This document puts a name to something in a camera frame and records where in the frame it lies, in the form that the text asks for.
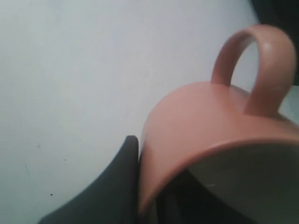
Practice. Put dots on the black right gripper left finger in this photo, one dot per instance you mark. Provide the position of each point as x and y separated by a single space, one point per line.
111 198

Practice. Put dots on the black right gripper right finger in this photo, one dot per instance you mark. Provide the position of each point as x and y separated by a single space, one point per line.
185 201

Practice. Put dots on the pink ceramic mug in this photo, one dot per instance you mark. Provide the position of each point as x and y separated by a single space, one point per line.
202 119

